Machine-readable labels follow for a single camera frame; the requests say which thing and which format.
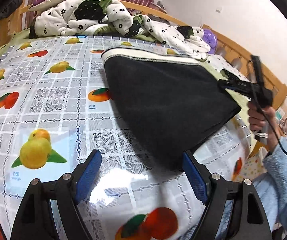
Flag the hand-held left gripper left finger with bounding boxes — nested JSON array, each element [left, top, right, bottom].
[[10, 149, 102, 240]]

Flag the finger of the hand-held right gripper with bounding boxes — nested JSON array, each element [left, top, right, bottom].
[[220, 69, 252, 87], [218, 80, 254, 98]]

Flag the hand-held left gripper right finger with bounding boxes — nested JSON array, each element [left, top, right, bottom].
[[183, 150, 272, 240]]

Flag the black pants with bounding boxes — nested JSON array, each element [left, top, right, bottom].
[[101, 46, 242, 172]]

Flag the person's right forearm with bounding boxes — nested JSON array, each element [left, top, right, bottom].
[[253, 120, 287, 232]]

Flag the person's right hand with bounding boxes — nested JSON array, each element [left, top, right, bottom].
[[247, 100, 280, 140]]

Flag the purple plush toy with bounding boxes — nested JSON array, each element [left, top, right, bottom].
[[202, 29, 218, 55]]

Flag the yellow dotted bag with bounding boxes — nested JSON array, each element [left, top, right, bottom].
[[240, 149, 267, 183]]

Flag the fruit print tablecloth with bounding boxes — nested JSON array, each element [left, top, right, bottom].
[[0, 35, 252, 240]]

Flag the white floral quilt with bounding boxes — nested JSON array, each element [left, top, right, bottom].
[[29, 0, 211, 61]]

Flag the wooden bed frame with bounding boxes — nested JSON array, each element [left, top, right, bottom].
[[0, 0, 287, 112]]

